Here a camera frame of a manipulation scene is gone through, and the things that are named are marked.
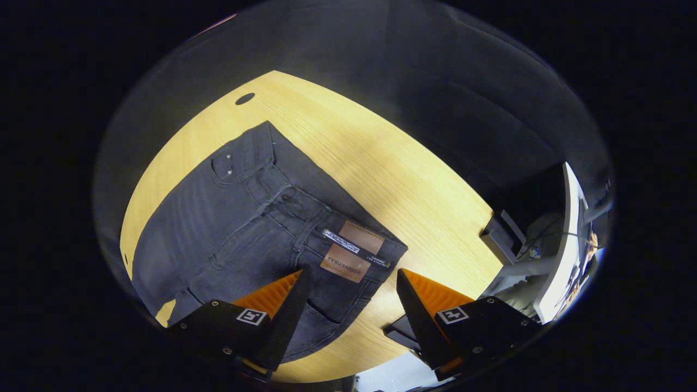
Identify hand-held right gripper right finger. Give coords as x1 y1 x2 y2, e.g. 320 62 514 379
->
395 268 545 383

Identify dark grey jeans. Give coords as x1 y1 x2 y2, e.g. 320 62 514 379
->
131 121 409 364

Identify black box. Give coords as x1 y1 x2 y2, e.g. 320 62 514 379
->
480 210 527 266

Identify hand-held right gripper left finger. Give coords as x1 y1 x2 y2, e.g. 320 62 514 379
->
166 268 312 380

